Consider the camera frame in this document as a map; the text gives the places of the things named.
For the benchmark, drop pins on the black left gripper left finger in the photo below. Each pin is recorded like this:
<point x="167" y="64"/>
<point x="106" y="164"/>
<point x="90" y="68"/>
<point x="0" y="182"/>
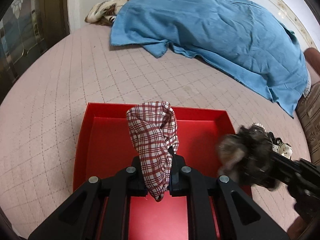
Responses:
<point x="98" y="209"/>

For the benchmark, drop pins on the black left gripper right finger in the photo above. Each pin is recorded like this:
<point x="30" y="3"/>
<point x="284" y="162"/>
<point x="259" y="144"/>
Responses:
<point x="218" y="208"/>

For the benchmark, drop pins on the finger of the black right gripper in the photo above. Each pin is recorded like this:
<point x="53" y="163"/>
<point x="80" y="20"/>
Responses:
<point x="282" y="165"/>

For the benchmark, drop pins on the grey black fur scrunchie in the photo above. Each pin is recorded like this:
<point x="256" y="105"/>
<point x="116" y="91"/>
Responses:
<point x="245" y="157"/>

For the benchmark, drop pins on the red white plaid scrunchie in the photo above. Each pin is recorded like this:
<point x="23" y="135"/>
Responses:
<point x="153" y="130"/>

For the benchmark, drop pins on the white floral scrunchie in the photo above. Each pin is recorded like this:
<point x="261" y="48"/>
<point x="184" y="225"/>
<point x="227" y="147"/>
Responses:
<point x="278" y="145"/>

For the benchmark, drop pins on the brown striped pillow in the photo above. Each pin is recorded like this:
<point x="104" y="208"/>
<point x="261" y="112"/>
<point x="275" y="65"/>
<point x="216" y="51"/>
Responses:
<point x="308" y="111"/>

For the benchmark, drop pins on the red cardboard tray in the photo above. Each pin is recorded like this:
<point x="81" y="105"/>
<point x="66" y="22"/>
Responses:
<point x="105" y="147"/>

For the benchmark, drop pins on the pink quilted mattress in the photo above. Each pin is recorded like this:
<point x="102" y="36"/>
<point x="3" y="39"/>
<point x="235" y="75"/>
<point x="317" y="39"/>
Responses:
<point x="42" y="114"/>

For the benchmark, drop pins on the maroon headboard cushion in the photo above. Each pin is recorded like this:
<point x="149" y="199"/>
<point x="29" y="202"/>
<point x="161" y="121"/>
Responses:
<point x="312" y="56"/>

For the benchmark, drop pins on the blue cloth blanket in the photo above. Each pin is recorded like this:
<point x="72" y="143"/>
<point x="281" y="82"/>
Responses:
<point x="238" y="37"/>

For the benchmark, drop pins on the brown wooden glass door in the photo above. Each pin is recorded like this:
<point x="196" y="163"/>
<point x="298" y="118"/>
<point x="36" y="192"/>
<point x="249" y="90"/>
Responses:
<point x="28" y="29"/>

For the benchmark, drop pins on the brown white floral blanket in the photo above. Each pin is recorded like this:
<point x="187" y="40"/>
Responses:
<point x="105" y="13"/>

